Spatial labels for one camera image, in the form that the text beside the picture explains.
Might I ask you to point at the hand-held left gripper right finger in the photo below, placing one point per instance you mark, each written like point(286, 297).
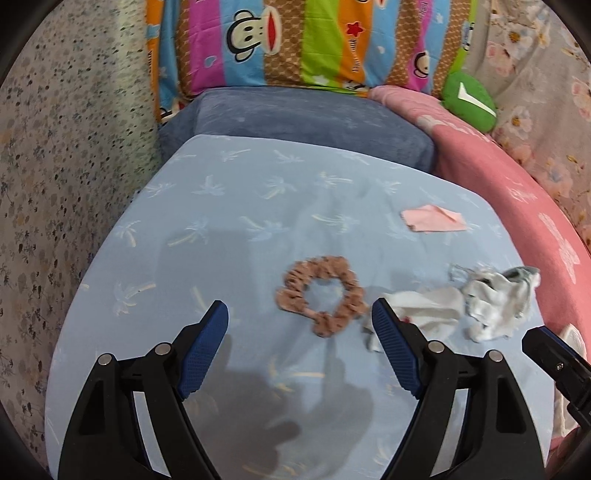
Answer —
point(397, 350)

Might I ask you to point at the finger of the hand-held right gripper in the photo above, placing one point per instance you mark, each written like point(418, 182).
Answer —
point(554, 360)

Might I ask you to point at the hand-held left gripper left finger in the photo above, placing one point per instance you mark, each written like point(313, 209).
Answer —
point(203, 350)

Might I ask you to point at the white and grey sock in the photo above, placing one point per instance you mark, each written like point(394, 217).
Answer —
point(494, 300)

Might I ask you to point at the brown scrunchie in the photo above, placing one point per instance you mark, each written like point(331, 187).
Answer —
point(323, 266)

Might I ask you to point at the pink paper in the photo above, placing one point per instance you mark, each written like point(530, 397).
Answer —
point(429, 219)

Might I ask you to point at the light blue palm-print tablecloth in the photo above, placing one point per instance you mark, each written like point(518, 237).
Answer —
point(231, 207)

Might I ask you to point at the pink blanket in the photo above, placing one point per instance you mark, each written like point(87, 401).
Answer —
point(531, 194)

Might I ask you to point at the small-flower speckled cloth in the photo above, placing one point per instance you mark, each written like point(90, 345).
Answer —
point(69, 184)

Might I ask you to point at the green cushion with white mark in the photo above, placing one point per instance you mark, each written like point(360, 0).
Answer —
point(475, 121)

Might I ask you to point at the blue velvet cushion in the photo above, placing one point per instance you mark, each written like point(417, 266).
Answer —
point(300, 120)

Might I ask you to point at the beige floral cloth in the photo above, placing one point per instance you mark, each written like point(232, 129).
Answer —
point(531, 69)

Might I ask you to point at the striped monkey cartoon pillow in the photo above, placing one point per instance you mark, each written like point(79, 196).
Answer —
point(300, 41)

